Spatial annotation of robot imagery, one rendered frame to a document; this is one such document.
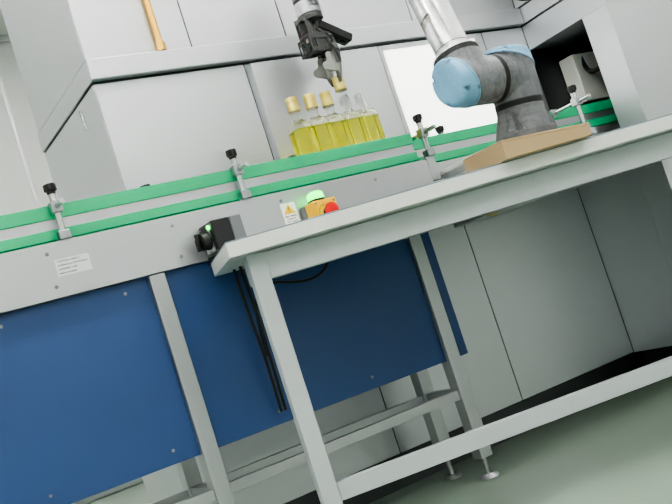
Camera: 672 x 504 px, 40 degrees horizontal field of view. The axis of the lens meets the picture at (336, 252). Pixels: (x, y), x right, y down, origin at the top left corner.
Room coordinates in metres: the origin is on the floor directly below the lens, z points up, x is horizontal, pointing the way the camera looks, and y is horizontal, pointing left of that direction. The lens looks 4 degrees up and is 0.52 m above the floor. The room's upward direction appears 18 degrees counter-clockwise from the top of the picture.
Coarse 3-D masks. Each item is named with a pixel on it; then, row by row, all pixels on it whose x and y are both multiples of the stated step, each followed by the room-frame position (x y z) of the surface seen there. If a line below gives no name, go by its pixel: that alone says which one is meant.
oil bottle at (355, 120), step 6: (342, 114) 2.63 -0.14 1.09; (348, 114) 2.61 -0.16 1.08; (354, 114) 2.62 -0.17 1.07; (360, 114) 2.63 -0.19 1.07; (348, 120) 2.61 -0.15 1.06; (354, 120) 2.62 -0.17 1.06; (360, 120) 2.63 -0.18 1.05; (354, 126) 2.61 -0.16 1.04; (360, 126) 2.62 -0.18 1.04; (354, 132) 2.61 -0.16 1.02; (360, 132) 2.62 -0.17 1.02; (366, 132) 2.63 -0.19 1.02; (354, 138) 2.61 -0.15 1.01; (360, 138) 2.62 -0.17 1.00; (366, 138) 2.63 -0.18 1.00
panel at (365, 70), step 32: (256, 64) 2.65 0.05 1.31; (288, 64) 2.71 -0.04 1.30; (352, 64) 2.83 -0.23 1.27; (384, 64) 2.89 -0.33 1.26; (256, 96) 2.66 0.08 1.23; (288, 96) 2.69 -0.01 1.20; (352, 96) 2.81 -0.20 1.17; (384, 96) 2.87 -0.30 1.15; (288, 128) 2.67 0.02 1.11; (384, 128) 2.85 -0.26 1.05
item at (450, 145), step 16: (560, 112) 3.03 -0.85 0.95; (576, 112) 3.07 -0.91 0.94; (592, 112) 3.11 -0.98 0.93; (608, 112) 3.15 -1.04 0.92; (480, 128) 2.84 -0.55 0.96; (416, 144) 2.70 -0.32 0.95; (432, 144) 2.73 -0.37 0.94; (448, 144) 2.77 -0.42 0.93; (464, 144) 2.80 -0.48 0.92; (480, 144) 2.83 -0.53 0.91
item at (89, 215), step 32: (288, 160) 2.36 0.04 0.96; (320, 160) 2.41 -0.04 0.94; (352, 160) 2.46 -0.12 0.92; (384, 160) 2.51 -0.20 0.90; (416, 160) 2.57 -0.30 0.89; (128, 192) 2.12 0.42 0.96; (160, 192) 2.16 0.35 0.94; (192, 192) 2.21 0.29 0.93; (224, 192) 2.25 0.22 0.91; (256, 192) 2.29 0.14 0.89; (0, 224) 1.96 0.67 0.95; (32, 224) 2.00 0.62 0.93; (96, 224) 2.07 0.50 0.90; (128, 224) 2.11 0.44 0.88
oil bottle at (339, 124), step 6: (330, 114) 2.60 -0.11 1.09; (336, 114) 2.59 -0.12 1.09; (330, 120) 2.58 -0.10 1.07; (336, 120) 2.59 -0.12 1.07; (342, 120) 2.60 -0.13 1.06; (336, 126) 2.58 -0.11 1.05; (342, 126) 2.59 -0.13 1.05; (348, 126) 2.61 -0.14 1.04; (336, 132) 2.58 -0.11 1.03; (342, 132) 2.59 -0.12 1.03; (348, 132) 2.60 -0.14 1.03; (336, 138) 2.58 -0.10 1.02; (342, 138) 2.59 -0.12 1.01; (348, 138) 2.60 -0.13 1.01; (342, 144) 2.58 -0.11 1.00; (348, 144) 2.59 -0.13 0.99
